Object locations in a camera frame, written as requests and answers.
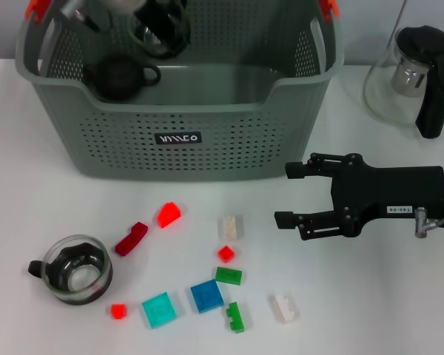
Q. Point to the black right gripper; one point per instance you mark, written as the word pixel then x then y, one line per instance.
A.
pixel 392 192

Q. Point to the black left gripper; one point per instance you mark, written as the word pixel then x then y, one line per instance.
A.
pixel 166 15

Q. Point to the glass teacup black sleeve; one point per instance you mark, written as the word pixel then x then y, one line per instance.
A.
pixel 77 297
pixel 148 40

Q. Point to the white building block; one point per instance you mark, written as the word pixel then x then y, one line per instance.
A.
pixel 230 227
pixel 285 307

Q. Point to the small red square block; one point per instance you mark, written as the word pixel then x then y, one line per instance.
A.
pixel 226 253

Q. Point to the green flat rectangular block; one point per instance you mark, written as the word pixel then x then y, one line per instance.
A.
pixel 229 275

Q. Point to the grey perforated storage bin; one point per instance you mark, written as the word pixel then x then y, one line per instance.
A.
pixel 133 148

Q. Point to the green notched small block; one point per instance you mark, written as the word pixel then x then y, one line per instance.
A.
pixel 236 317

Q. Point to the bright red slope block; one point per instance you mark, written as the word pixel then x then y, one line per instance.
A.
pixel 169 215

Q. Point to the blue square flat block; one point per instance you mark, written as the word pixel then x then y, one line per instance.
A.
pixel 206 296

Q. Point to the dark red long block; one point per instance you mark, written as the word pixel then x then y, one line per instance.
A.
pixel 131 238

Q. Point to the teal square flat block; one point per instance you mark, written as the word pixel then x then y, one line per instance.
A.
pixel 160 310

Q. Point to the small red slope block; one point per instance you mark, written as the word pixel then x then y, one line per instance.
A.
pixel 118 310

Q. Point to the black clay teapot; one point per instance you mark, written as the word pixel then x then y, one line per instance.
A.
pixel 114 77

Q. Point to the left wrist silver connector plug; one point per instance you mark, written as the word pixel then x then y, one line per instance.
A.
pixel 70 7

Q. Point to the wrist silver connector plug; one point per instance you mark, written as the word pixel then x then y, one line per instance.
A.
pixel 422 222
pixel 70 7

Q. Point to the right wrist silver connector plug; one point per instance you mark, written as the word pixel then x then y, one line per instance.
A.
pixel 422 222

